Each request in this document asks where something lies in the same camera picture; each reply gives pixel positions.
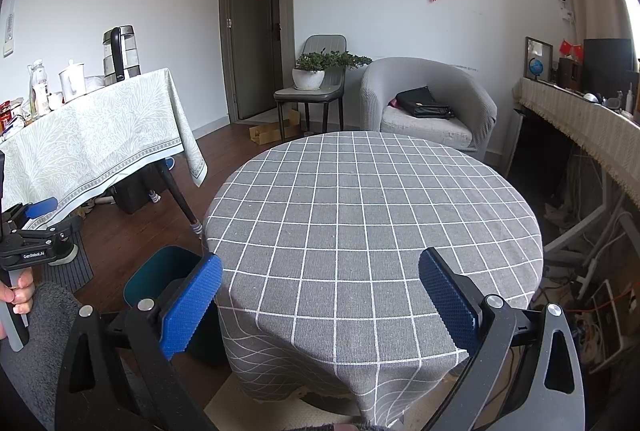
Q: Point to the grey checked tablecloth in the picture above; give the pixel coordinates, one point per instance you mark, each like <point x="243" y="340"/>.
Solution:
<point x="350" y="231"/>

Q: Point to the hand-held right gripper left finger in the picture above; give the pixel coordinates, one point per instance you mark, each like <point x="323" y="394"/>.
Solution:
<point x="192" y="306"/>

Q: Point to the white computer mouse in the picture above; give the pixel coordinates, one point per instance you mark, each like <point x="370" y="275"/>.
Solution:
<point x="593" y="98"/>

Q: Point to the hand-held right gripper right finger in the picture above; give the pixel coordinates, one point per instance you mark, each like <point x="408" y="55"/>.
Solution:
<point x="450" y="306"/>

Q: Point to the beige lace desk cloth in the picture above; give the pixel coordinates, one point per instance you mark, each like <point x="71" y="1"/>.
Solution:
<point x="575" y="116"/>

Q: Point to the potted plant in white pot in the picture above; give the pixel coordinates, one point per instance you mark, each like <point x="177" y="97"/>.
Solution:
<point x="307" y="78"/>

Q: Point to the black white shoe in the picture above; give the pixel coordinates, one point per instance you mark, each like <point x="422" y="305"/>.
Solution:
<point x="65" y="256"/>

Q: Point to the dark table leg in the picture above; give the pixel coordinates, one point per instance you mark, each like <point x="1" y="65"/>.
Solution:
<point x="180" y="201"/>

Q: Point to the dark striped floor mat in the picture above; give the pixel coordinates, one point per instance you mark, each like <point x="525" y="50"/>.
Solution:
<point x="75" y="278"/>

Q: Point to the grey fleece clothing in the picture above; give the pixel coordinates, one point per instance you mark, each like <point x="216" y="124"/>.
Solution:
<point x="45" y="361"/>

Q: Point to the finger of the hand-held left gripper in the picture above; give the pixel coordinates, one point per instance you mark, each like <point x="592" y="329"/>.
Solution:
<point x="42" y="207"/>
<point x="55" y="235"/>

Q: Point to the white wall control panel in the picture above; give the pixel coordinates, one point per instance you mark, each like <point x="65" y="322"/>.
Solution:
<point x="8" y="35"/>

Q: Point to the black box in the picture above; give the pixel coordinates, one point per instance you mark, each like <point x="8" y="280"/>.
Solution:
<point x="132" y="193"/>

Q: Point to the white desk frame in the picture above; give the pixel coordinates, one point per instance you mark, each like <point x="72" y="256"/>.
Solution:
<point x="590" y="231"/>

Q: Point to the small blue globe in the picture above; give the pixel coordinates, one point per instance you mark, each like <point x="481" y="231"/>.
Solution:
<point x="537" y="67"/>

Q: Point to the grey door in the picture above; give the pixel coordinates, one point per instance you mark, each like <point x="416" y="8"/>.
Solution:
<point x="255" y="51"/>

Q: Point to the dark green trash bin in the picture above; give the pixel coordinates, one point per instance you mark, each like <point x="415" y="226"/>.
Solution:
<point x="150" y="271"/>

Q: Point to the flat cardboard box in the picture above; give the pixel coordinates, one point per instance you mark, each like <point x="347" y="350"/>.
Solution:
<point x="272" y="131"/>

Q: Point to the small red flags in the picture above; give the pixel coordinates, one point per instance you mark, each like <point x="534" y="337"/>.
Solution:
<point x="570" y="48"/>

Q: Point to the grey dining chair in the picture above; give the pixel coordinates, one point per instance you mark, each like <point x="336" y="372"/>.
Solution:
<point x="325" y="46"/>

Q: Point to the black monitor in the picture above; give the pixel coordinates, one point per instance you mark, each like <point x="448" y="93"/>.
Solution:
<point x="607" y="66"/>

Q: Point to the glass electric kettle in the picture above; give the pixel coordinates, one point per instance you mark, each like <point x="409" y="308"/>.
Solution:
<point x="122" y="56"/>

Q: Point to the white patterned tablecloth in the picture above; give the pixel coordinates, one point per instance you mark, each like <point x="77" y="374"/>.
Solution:
<point x="100" y="136"/>

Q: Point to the white pitcher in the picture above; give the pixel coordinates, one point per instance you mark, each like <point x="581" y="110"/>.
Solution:
<point x="72" y="83"/>

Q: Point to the beige floor rug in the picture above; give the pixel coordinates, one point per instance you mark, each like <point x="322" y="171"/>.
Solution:
<point x="235" y="403"/>

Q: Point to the dark picture frame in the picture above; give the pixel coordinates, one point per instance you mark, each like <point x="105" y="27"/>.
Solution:
<point x="539" y="47"/>

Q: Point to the dark brown wooden box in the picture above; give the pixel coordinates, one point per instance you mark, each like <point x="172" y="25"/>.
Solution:
<point x="570" y="73"/>

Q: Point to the grey armchair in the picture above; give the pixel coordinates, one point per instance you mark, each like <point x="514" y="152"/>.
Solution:
<point x="425" y="71"/>

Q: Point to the clear plastic bottle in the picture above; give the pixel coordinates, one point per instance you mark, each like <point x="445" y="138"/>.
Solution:
<point x="39" y="88"/>

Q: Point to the person's left hand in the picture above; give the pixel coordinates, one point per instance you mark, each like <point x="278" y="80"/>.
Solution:
<point x="22" y="297"/>

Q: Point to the black handbag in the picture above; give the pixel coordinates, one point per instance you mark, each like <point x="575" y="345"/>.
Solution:
<point x="420" y="101"/>

